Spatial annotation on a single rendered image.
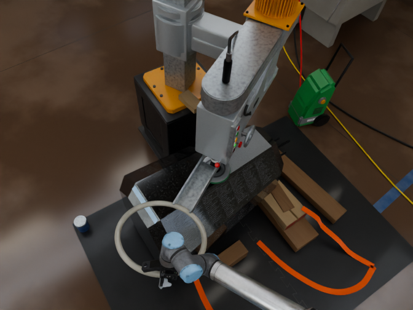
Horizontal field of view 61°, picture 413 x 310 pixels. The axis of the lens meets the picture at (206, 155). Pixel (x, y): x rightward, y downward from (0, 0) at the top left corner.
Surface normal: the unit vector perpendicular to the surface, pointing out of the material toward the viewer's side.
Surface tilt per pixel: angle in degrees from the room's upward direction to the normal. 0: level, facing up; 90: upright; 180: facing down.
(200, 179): 2
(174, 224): 45
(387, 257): 0
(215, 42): 90
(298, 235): 0
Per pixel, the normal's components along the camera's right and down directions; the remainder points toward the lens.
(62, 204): 0.05, -0.55
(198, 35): -0.46, 0.73
